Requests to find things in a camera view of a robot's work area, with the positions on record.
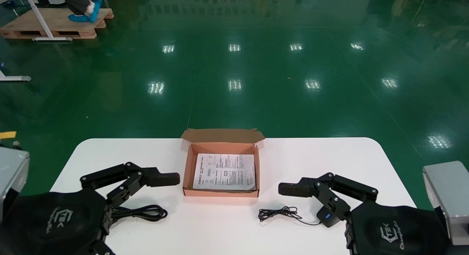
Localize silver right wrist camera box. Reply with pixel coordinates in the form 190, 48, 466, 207
422, 161, 469, 245

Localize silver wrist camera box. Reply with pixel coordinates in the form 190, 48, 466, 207
422, 161, 469, 245
0, 147, 30, 211

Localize black mouse with thin cable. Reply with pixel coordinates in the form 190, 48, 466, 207
258, 206, 341, 228

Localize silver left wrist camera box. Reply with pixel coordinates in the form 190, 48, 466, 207
0, 147, 30, 211

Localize white printed instruction sheet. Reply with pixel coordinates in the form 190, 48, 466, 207
193, 154, 256, 191

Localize left gripper black cover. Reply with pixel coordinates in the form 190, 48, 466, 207
0, 189, 115, 255

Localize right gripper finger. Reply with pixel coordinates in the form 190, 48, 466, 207
278, 172, 378, 221

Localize blue shoe cover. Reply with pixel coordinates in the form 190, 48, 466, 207
68, 13, 92, 23
89, 0, 104, 23

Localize person leg dark trousers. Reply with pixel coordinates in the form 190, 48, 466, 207
59, 0, 96, 14

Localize thick black power cable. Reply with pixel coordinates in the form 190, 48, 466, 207
110, 205, 168, 222

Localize right gripper black cover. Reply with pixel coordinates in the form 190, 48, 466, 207
345, 202, 455, 255

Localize white metal table frame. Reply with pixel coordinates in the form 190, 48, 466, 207
0, 0, 73, 41

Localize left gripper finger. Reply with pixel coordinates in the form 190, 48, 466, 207
80, 162, 181, 211

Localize white metal floor foot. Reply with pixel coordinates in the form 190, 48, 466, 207
0, 70, 32, 82

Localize brown cardboard storage box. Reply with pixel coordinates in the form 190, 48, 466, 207
181, 129, 265, 198

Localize large wooden pallet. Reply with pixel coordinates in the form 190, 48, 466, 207
0, 8, 114, 40

